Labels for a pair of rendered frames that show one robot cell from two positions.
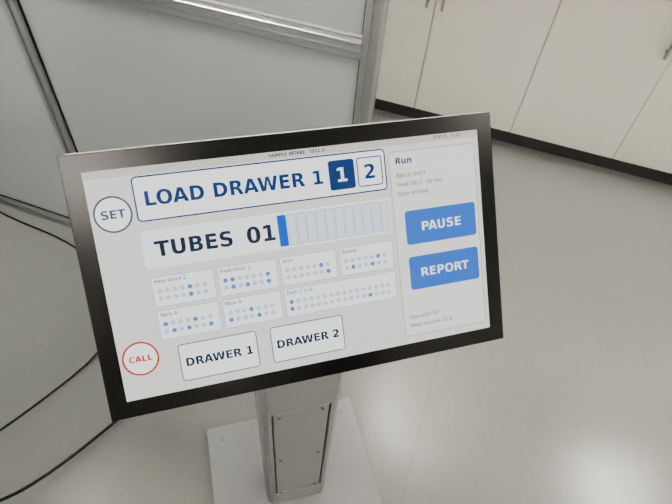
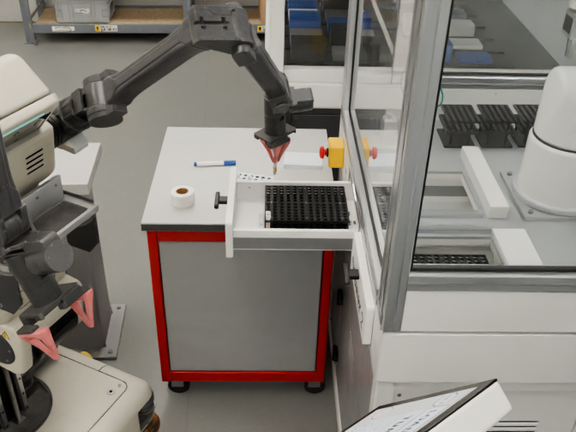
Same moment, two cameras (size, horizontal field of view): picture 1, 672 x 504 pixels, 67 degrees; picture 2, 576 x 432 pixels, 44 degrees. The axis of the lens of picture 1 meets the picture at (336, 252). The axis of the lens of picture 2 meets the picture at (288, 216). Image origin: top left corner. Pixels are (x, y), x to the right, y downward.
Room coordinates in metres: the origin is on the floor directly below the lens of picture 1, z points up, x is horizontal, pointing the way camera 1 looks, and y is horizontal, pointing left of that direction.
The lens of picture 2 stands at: (0.96, -0.21, 1.93)
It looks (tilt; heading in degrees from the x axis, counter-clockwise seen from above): 34 degrees down; 160
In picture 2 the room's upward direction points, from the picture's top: 2 degrees clockwise
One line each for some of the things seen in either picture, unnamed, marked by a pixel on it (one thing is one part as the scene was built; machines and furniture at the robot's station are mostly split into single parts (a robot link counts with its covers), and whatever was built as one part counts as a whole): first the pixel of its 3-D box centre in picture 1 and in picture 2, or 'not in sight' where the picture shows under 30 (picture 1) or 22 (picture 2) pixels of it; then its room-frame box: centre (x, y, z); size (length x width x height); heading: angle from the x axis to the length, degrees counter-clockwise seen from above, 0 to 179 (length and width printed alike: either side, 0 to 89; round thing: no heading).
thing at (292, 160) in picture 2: not in sight; (303, 160); (-0.96, 0.55, 0.77); 0.13 x 0.09 x 0.02; 68
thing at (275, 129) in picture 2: not in sight; (274, 124); (-0.65, 0.34, 1.08); 0.10 x 0.07 x 0.07; 114
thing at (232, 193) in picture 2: not in sight; (231, 210); (-0.59, 0.20, 0.87); 0.29 x 0.02 x 0.11; 162
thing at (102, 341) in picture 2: not in sight; (68, 255); (-1.20, -0.25, 0.38); 0.30 x 0.30 x 0.76; 75
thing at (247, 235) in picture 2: not in sight; (309, 213); (-0.52, 0.40, 0.86); 0.40 x 0.26 x 0.06; 72
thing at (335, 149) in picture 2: not in sight; (334, 152); (-0.81, 0.59, 0.88); 0.07 x 0.05 x 0.07; 162
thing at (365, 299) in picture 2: not in sight; (361, 285); (-0.19, 0.40, 0.87); 0.29 x 0.02 x 0.11; 162
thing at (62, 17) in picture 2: not in sight; (85, 6); (-4.62, 0.15, 0.22); 0.40 x 0.30 x 0.17; 75
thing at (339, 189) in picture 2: not in sight; (305, 212); (-0.52, 0.39, 0.87); 0.22 x 0.18 x 0.06; 72
